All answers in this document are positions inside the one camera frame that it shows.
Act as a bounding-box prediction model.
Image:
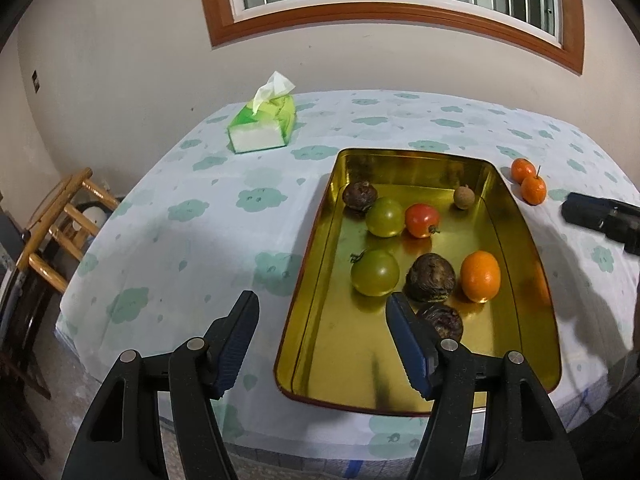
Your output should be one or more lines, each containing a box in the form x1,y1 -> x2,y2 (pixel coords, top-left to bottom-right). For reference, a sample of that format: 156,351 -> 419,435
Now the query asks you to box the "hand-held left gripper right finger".
385,291 -> 583,480

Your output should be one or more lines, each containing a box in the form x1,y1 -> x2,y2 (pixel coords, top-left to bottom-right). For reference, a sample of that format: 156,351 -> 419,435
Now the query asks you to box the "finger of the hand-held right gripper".
561,191 -> 640,256

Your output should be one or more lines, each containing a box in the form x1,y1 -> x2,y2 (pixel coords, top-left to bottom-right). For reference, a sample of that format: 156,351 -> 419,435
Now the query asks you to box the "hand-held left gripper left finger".
60,290 -> 260,480

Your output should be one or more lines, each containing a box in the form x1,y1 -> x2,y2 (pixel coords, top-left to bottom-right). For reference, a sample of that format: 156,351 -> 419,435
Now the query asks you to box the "dark wrinkled passion fruit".
404,253 -> 457,303
342,181 -> 378,211
416,303 -> 464,343

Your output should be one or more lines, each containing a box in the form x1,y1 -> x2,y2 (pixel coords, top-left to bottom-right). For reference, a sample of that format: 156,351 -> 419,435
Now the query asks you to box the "small tangerine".
511,158 -> 537,183
521,165 -> 548,206

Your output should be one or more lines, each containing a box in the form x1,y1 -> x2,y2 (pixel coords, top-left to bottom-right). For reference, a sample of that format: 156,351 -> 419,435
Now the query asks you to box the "red and gold tin box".
273,148 -> 562,417

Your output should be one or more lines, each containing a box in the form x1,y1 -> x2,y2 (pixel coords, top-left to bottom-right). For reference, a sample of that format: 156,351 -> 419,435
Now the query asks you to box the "green tomato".
365,197 -> 405,238
350,248 -> 401,297

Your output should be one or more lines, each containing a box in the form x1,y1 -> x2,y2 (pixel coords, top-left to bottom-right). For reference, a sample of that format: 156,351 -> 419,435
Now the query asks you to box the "large orange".
460,251 -> 502,304

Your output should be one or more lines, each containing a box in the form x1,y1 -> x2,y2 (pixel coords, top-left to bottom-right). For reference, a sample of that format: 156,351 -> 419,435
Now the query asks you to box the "red tomato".
404,203 -> 442,239

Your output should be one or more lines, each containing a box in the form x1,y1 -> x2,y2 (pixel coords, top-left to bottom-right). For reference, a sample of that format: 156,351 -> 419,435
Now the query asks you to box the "cloud print tablecloth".
55,90 -> 640,461

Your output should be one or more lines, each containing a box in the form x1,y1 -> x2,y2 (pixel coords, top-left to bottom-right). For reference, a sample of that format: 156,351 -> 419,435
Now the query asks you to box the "white round container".
75,201 -> 112,241

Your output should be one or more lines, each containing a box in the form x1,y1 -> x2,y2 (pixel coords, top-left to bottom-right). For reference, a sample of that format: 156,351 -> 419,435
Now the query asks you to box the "wooden stool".
17,167 -> 121,295

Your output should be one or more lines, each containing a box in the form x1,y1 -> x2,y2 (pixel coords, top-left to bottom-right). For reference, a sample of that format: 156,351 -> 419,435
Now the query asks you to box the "dark furniture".
0,192 -> 53,461

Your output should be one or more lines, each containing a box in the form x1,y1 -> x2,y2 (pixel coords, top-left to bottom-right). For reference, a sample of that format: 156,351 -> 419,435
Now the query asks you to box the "green tissue pack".
227,71 -> 297,153

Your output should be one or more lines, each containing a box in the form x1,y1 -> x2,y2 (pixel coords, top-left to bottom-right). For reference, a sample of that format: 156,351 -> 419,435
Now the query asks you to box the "wooden framed window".
195,0 -> 586,75

